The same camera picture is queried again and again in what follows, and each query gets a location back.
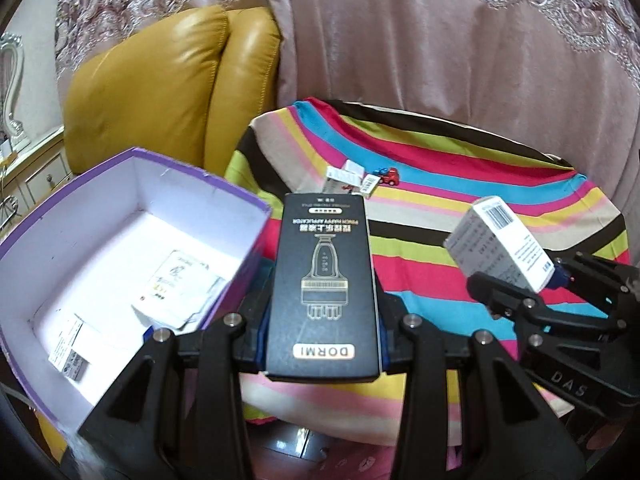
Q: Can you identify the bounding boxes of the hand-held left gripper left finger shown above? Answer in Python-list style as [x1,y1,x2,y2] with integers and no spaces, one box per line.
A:
[62,260,275,480]

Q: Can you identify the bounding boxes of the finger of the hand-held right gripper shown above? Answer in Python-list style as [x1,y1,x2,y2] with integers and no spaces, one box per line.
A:
[552,252,640,311]
[466,271,626,335]

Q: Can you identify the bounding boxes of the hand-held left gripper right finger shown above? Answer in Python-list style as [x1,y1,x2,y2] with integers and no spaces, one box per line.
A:
[375,280,586,480]

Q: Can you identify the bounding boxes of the white barcode carton box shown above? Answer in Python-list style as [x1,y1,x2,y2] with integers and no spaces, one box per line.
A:
[442,196,556,293]

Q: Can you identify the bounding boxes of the black printed carton box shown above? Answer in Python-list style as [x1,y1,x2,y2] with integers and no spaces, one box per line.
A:
[264,191,383,381]

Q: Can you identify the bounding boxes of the purple cardboard storage box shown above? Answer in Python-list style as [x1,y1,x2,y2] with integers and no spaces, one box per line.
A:
[0,146,273,436]

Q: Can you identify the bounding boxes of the white printed packet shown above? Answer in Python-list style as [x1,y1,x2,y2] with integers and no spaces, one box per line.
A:
[132,249,226,333]

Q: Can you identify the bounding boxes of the striped colourful tablecloth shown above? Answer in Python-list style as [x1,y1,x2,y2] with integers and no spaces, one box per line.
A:
[225,97,631,471]

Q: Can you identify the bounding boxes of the small white carton box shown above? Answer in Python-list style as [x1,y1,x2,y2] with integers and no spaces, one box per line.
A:
[48,314,88,380]
[325,160,363,193]

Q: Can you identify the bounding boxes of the pink plain curtain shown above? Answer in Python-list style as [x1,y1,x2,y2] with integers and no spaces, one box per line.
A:
[267,0,640,211]

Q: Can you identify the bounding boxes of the yellow leather armchair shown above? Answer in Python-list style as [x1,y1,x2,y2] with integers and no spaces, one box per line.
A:
[64,5,281,191]

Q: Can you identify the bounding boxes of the white ornate dresser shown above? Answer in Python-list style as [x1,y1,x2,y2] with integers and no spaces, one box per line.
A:
[0,135,76,233]

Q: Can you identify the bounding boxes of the floral lace curtain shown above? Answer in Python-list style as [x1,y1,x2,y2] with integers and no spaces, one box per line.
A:
[55,0,301,81]

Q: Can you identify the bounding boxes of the white ornate mirror frame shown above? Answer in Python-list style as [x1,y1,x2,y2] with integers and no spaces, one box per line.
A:
[0,32,27,141]

